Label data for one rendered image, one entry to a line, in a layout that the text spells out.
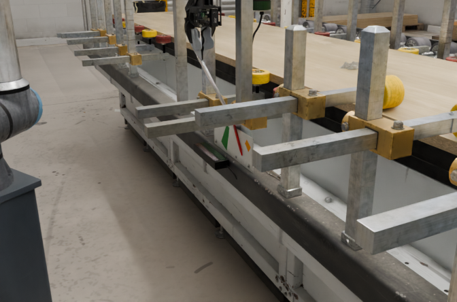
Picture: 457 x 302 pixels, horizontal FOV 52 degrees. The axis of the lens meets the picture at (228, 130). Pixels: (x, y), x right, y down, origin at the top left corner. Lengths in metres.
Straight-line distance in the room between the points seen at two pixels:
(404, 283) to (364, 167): 0.22
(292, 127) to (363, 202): 0.26
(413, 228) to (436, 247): 0.57
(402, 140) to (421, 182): 0.29
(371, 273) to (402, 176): 0.31
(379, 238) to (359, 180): 0.39
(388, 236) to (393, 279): 0.38
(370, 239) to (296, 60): 0.59
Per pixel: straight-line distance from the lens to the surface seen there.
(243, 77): 1.30
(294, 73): 1.07
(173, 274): 2.11
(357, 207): 0.96
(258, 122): 1.27
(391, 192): 1.21
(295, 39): 1.06
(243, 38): 1.28
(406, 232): 0.58
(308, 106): 1.02
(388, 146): 0.84
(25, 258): 1.70
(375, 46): 0.86
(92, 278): 2.16
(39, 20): 8.82
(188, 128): 1.22
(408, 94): 1.38
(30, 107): 1.69
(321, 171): 1.42
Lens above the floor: 1.23
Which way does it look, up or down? 19 degrees down
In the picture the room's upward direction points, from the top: 1 degrees counter-clockwise
